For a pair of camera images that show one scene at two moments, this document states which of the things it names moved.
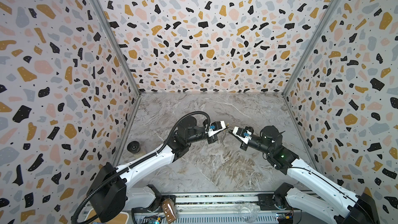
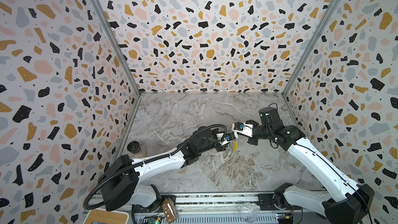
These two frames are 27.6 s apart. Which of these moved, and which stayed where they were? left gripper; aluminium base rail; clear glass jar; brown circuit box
Moved: left gripper
Stayed: clear glass jar; aluminium base rail; brown circuit box
